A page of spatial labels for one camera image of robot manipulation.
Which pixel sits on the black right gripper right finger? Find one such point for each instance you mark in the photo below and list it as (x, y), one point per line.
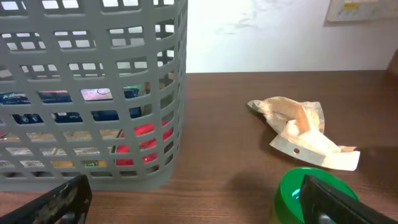
(323, 203)

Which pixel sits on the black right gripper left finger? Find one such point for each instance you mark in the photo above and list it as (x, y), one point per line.
(67, 203)

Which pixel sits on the orange pasta package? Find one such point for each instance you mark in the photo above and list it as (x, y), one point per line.
(62, 161)

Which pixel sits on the tissue pack multipack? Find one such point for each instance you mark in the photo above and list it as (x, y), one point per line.
(62, 109)

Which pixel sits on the green lid jar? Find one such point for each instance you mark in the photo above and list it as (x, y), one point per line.
(286, 207)

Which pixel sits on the crumpled beige pouch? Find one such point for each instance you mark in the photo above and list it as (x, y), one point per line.
(300, 130)

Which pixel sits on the grey plastic basket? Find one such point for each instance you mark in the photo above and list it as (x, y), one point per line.
(75, 45)

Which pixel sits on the wall panel sign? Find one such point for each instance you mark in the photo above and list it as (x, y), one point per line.
(361, 10)

